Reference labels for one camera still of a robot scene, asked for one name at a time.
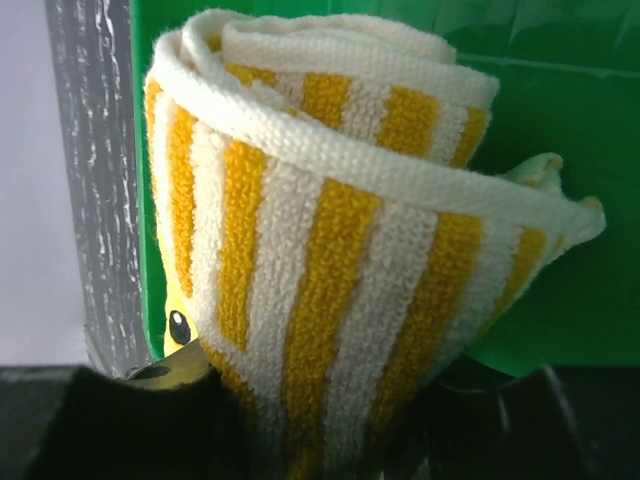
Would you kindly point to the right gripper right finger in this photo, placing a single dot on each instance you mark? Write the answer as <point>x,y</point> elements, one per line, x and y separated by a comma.
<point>557,422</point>

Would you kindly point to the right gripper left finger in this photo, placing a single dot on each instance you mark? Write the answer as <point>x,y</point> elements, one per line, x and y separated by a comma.
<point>173,419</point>

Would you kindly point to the yellow towel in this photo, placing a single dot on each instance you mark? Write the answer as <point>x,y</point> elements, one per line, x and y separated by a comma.
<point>180,330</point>

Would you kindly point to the orange striped towel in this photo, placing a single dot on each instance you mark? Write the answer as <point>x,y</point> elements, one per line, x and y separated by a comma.
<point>326,306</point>

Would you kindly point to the green plastic bin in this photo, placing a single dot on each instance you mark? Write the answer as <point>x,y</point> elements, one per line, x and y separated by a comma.
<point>570,78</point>

